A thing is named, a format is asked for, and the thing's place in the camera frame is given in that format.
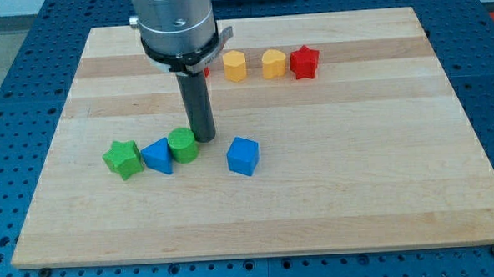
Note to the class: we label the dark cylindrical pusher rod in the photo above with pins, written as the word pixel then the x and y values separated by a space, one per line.
pixel 196 101

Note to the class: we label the blue triangle block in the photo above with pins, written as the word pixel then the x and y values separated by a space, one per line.
pixel 157 156

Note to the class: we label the wooden board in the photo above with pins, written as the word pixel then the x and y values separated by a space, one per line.
pixel 345 136

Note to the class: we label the green star block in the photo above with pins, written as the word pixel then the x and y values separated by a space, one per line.
pixel 124 158

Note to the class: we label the yellow heart block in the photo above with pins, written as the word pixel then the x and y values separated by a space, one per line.
pixel 273 64

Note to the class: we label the yellow hexagon block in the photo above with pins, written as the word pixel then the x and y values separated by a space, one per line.
pixel 235 66

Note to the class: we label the green cylinder block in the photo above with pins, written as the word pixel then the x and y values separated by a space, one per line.
pixel 181 142

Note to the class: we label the blue cube block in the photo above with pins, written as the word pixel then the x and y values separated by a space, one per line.
pixel 243 156

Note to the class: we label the red star block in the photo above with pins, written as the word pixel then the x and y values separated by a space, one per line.
pixel 304 62

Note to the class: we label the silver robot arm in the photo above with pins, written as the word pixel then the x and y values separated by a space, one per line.
pixel 179 36

